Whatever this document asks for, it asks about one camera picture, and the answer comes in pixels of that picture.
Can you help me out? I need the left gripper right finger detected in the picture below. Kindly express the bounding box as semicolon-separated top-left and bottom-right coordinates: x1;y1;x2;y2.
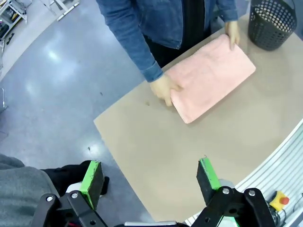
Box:
193;157;276;227

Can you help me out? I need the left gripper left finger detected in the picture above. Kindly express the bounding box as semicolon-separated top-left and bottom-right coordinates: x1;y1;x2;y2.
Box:
30;160;109;227

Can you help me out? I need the pink terry towel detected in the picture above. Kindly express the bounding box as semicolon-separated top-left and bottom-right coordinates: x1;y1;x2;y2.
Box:
169;34;257;124

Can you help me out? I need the dark grey perforated basket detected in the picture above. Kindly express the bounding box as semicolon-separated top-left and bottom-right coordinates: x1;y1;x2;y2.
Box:
248;0;297;52

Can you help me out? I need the person's left forearm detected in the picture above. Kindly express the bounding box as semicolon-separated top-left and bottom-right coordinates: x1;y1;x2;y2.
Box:
214;0;239;24

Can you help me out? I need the person's right forearm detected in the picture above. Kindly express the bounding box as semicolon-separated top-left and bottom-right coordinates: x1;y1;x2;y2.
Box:
104;7;164;83

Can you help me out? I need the person's right hand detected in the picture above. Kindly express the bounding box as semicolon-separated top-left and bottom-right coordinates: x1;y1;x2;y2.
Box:
150;73;185;107

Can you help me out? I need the person's left hand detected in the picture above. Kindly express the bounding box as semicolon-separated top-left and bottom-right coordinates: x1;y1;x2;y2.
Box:
224;20;241;51

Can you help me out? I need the black fabric item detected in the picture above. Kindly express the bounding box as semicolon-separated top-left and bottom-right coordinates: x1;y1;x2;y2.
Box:
39;160;111;197

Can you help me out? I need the person in grey sweater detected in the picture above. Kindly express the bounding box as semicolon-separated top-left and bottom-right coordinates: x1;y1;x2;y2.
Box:
0;153;62;227

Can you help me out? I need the yellow emergency stop button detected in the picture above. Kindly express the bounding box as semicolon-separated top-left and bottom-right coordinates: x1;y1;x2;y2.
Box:
269;190;290;211

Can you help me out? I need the person in denim jacket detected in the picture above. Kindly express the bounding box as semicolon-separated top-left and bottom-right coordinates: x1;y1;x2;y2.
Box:
96;0;215;69

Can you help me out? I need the narrow white table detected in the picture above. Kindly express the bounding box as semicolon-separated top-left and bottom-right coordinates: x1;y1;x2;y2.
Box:
40;0;79;21

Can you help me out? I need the white workbench with shelves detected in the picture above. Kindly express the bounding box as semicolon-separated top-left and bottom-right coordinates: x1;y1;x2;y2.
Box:
0;0;28;39

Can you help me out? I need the aluminium profile frame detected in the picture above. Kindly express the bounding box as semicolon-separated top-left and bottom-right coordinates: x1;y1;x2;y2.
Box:
184;118;303;227

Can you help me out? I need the black cable bundle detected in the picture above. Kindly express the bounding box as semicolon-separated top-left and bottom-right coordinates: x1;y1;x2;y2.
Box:
268;201;303;227

